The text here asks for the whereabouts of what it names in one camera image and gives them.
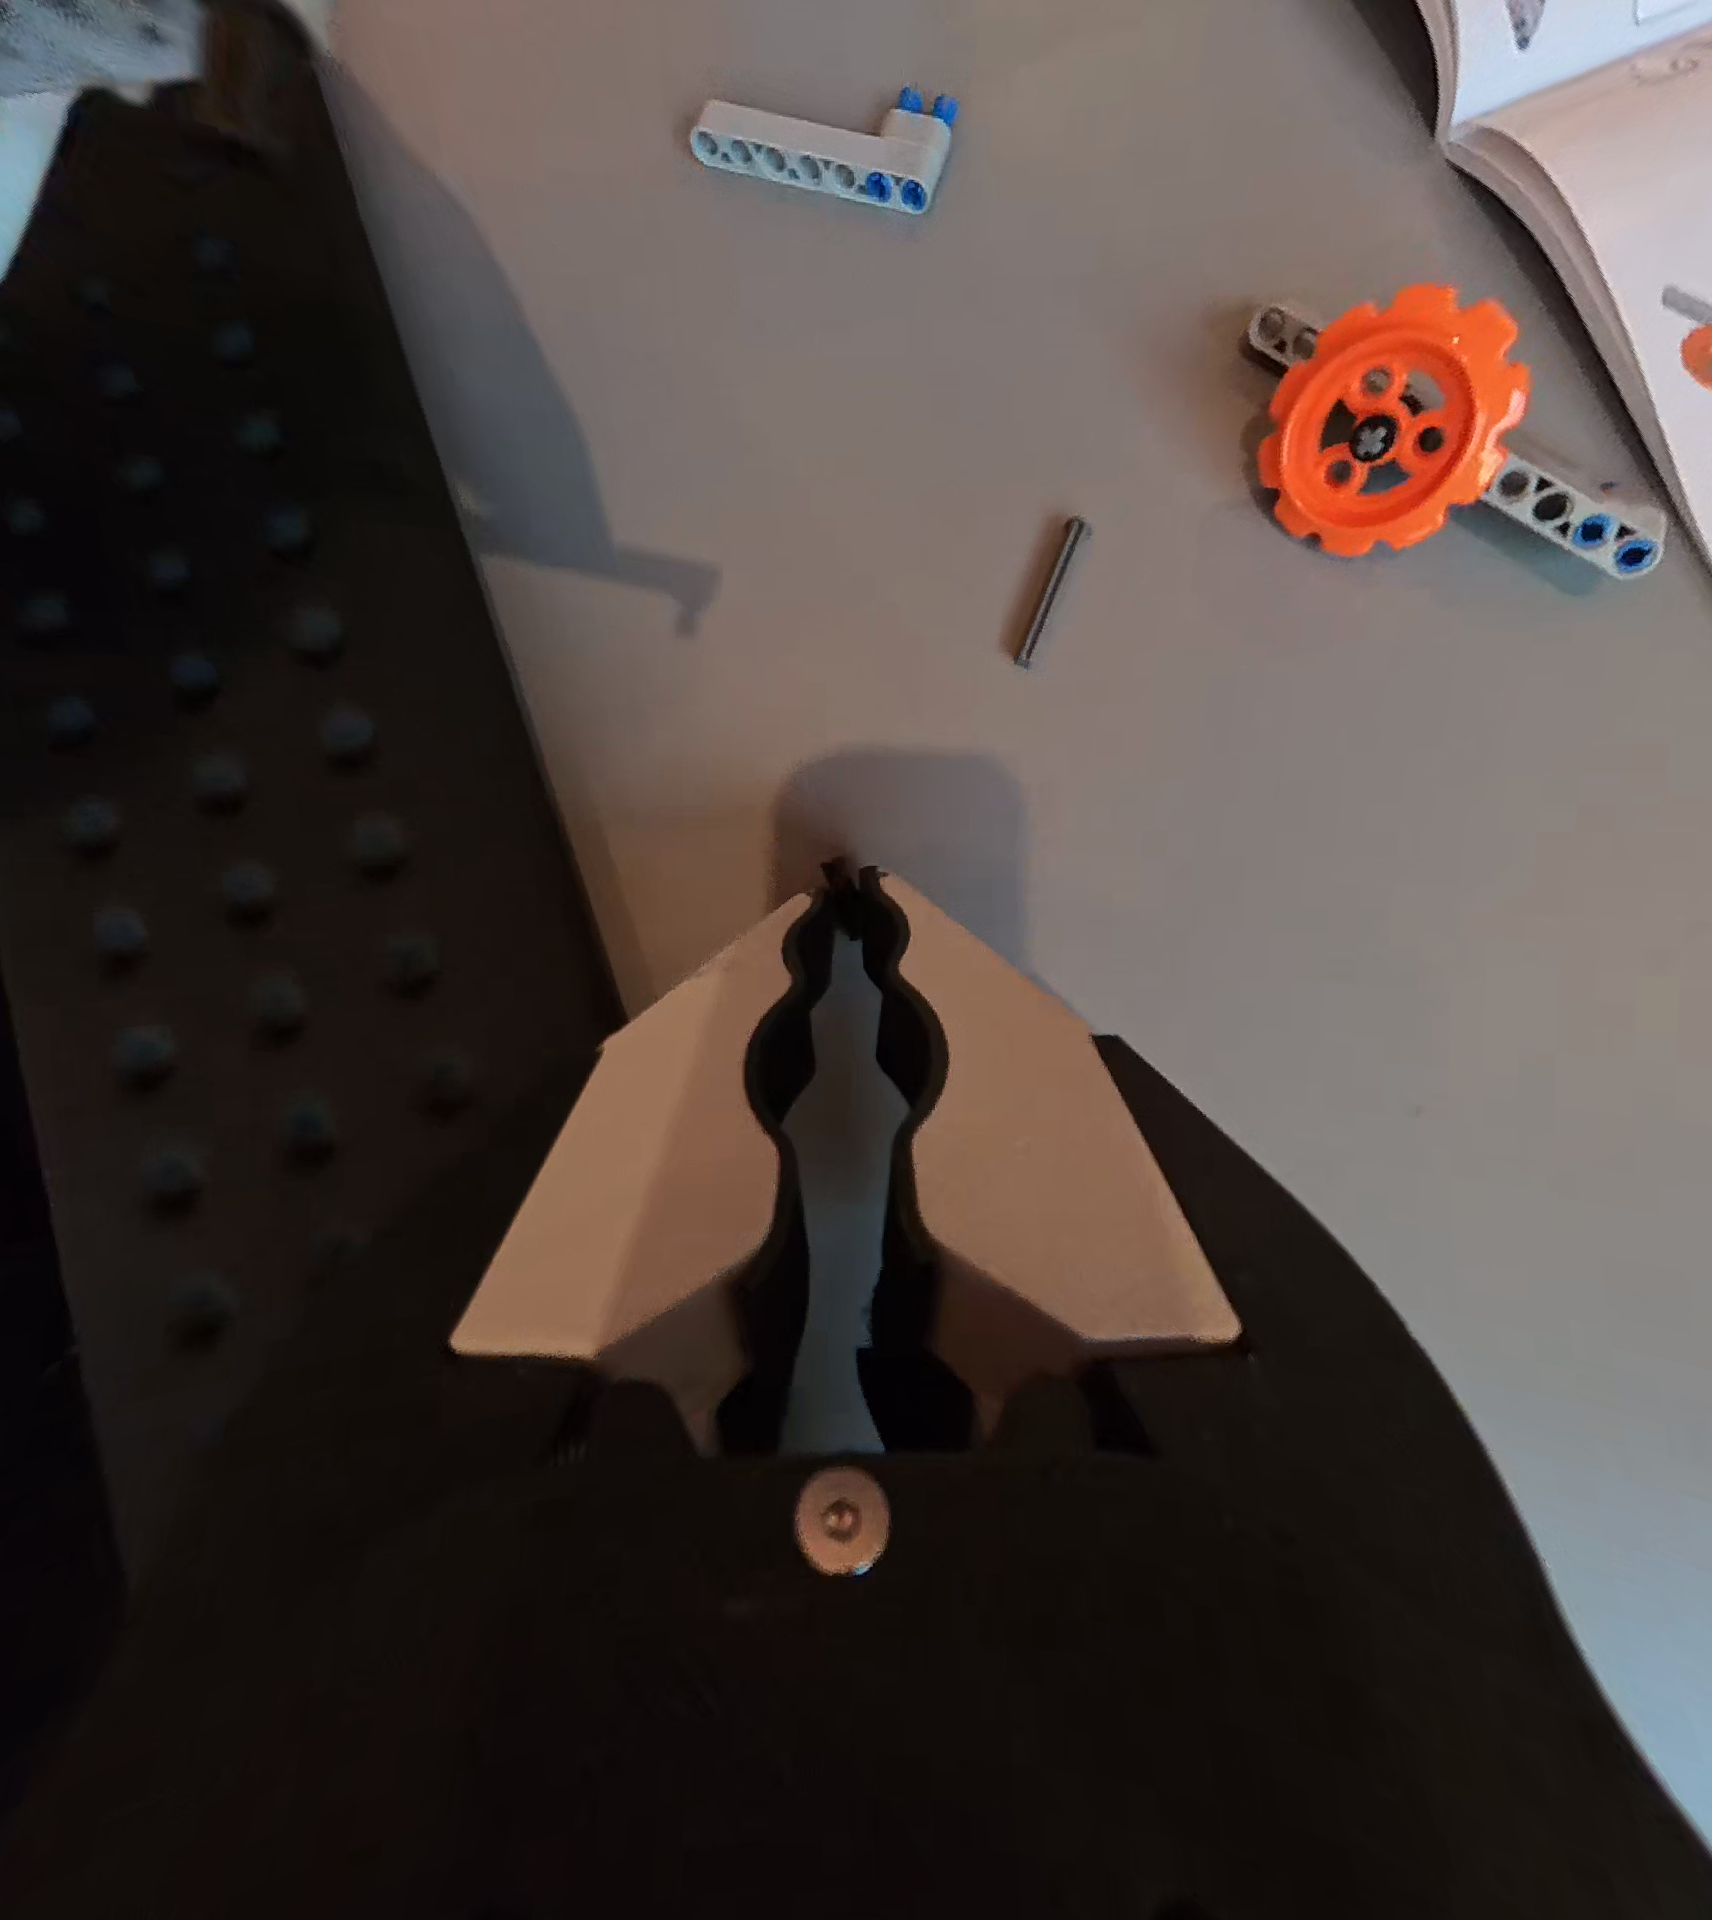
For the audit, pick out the grey desk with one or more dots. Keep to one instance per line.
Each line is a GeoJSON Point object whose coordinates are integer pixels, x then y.
{"type": "Point", "coordinates": [1247, 1051]}

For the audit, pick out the light grey long holed beam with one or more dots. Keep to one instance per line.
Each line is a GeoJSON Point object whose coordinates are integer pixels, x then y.
{"type": "Point", "coordinates": [1561, 511]}

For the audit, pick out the black axle rod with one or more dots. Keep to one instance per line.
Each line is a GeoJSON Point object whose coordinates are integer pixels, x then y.
{"type": "Point", "coordinates": [1051, 593]}

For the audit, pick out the open instruction booklet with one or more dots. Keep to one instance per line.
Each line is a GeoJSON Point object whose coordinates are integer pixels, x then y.
{"type": "Point", "coordinates": [1667, 225]}

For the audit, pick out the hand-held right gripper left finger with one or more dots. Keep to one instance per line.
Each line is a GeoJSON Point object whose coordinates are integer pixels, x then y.
{"type": "Point", "coordinates": [616, 1185]}

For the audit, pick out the white L-shaped holed beam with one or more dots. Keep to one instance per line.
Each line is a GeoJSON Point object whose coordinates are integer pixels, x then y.
{"type": "Point", "coordinates": [797, 162]}

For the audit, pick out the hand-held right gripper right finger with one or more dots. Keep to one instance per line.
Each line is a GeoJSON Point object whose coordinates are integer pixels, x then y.
{"type": "Point", "coordinates": [1067, 1201]}

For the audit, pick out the orange gear wheel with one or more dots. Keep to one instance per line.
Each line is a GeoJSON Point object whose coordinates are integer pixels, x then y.
{"type": "Point", "coordinates": [1396, 420]}

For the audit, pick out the black studded panel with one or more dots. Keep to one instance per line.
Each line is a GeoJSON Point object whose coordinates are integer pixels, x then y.
{"type": "Point", "coordinates": [240, 675]}

